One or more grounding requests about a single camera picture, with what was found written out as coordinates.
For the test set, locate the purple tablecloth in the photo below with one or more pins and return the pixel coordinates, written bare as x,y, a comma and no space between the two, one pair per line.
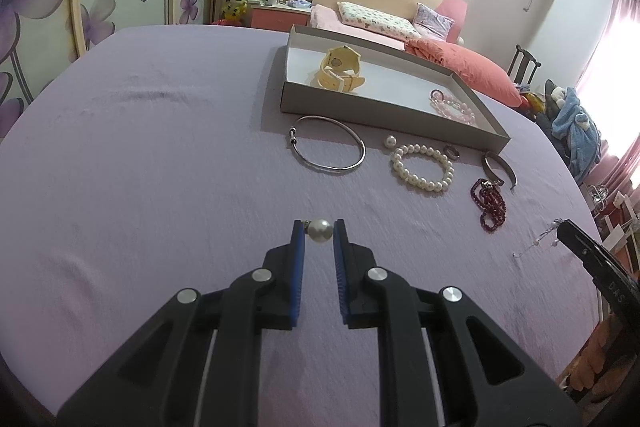
150,182

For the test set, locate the blue cloth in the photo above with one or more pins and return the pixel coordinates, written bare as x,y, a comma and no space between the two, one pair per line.
300,4

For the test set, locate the wide silver cuff bangle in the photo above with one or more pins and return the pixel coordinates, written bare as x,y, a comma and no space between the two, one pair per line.
504,160

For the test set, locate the coral duvet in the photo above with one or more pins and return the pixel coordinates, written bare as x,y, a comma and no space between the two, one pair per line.
465,67

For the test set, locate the pink bed mattress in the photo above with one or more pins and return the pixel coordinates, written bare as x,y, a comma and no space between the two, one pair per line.
325,21

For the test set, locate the pink nightstand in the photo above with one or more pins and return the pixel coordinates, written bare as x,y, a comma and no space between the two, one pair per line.
272,17

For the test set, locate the small white pearl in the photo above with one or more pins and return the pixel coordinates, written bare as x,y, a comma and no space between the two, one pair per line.
390,141

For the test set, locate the purple pillow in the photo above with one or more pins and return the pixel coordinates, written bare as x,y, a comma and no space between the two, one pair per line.
432,23

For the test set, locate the red basket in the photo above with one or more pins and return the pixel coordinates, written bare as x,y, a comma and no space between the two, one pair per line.
222,22

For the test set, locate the grey cardboard tray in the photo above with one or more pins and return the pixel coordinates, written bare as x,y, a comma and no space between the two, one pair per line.
390,77

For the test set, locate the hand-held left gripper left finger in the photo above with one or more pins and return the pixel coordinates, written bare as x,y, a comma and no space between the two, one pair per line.
298,257

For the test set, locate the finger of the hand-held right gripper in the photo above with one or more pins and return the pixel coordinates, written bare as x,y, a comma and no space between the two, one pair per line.
597,259

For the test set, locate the white rack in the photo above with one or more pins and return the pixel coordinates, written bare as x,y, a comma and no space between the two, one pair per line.
617,227

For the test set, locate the yellow wristwatch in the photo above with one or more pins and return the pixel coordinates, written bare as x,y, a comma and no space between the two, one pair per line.
340,67

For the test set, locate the white pearl earring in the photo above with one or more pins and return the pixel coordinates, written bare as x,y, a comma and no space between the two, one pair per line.
319,231

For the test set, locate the pink curtain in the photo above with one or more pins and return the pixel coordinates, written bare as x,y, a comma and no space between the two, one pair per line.
625,57

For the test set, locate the dark wooden chair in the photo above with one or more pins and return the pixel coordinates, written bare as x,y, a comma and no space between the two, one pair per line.
522,57

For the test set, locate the floral white pillow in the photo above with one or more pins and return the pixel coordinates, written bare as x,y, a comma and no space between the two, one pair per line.
372,22

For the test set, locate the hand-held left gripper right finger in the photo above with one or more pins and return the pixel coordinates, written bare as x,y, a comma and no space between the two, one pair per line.
340,257

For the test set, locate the blue plush robe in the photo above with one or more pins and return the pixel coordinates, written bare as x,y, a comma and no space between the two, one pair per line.
575,122

